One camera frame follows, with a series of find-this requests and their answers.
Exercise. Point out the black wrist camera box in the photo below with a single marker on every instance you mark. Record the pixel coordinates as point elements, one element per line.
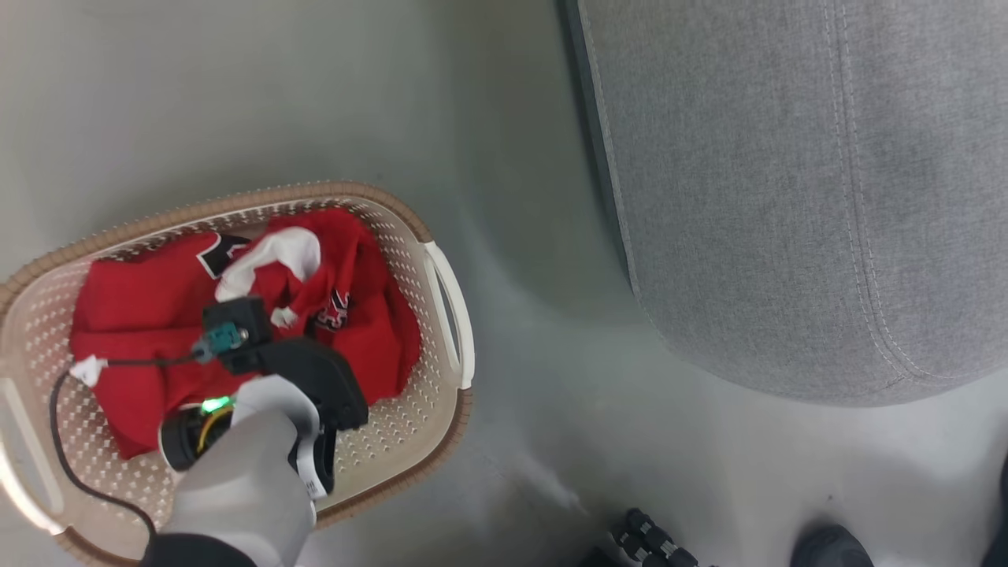
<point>236,315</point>

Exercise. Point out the cream perforated laundry basket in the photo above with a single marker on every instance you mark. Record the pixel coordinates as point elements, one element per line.
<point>394,441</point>

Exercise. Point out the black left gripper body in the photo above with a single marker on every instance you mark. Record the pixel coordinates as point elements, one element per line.
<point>323,382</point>

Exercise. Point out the grey fabric sofa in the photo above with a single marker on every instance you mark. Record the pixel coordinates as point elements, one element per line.
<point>787,197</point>

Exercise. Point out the black ribbed robot part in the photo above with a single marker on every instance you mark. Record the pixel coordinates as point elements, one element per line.
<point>650,543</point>

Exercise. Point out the red jersey clothing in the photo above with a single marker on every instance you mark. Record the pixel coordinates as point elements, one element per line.
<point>134,315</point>

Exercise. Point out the dark rounded robot part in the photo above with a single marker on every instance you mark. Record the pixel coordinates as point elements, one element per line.
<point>831,550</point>

